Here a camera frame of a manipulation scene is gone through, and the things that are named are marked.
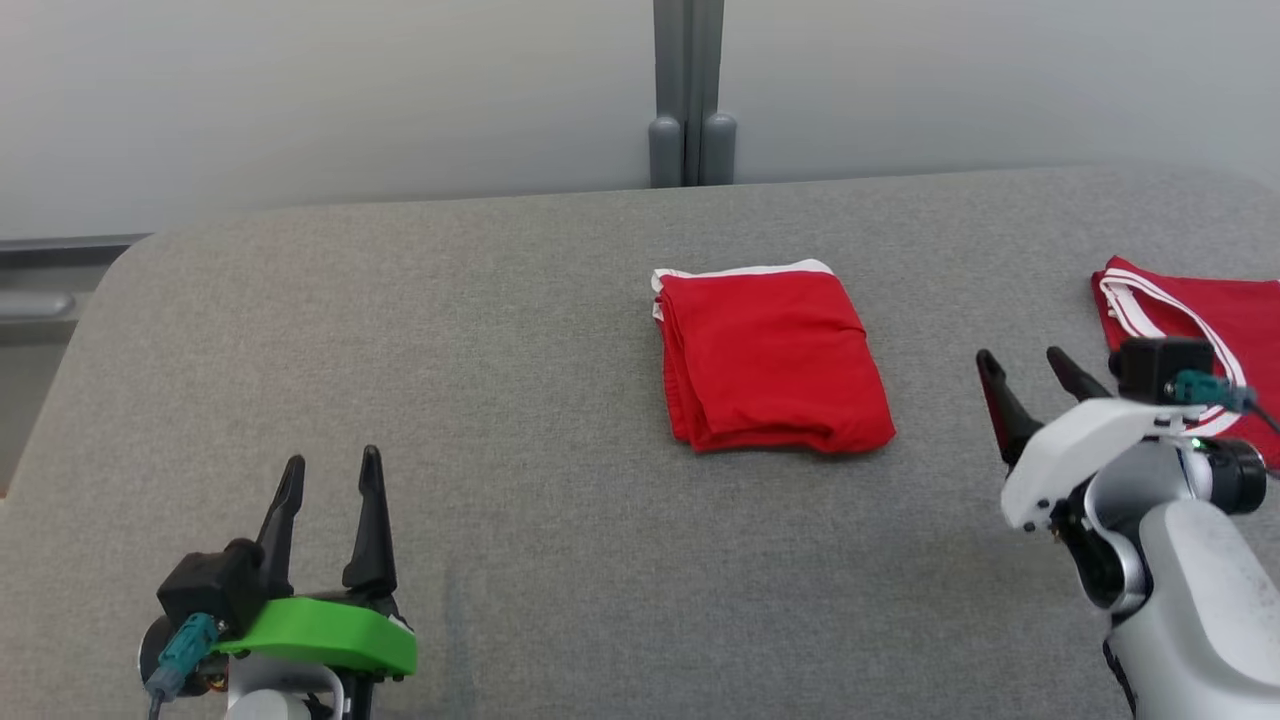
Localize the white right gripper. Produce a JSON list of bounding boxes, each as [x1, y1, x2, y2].
[[977, 347, 1206, 531]]

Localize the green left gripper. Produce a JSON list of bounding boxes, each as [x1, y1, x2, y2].
[[215, 445, 418, 676]]

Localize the red white basketball jersey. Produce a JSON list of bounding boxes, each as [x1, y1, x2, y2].
[[1090, 256, 1280, 471]]

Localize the red basketball shorts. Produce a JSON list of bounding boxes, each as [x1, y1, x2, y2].
[[652, 259, 897, 456]]

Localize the black left camera cable teal plug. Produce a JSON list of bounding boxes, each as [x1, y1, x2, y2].
[[147, 612, 221, 720]]

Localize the grey partition post with foot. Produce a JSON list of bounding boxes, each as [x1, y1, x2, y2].
[[0, 235, 151, 346]]

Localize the grey double partition post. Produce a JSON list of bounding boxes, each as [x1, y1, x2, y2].
[[648, 0, 738, 189]]

